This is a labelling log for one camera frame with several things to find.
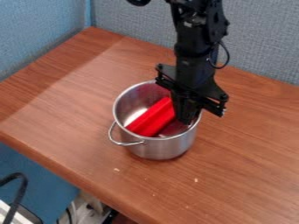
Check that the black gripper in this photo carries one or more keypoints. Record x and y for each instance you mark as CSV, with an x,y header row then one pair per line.
x,y
191,82

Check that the red block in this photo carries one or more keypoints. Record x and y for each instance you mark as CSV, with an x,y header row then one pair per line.
x,y
148,124

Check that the stainless steel pot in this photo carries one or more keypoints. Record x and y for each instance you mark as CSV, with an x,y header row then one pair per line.
x,y
169,142

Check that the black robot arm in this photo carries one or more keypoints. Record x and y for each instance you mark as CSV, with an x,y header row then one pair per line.
x,y
202,26

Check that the white power strip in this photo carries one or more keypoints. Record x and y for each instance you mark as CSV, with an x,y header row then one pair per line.
x,y
85,210

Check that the grey white device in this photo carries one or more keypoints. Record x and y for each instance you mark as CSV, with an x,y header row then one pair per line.
x,y
23,216

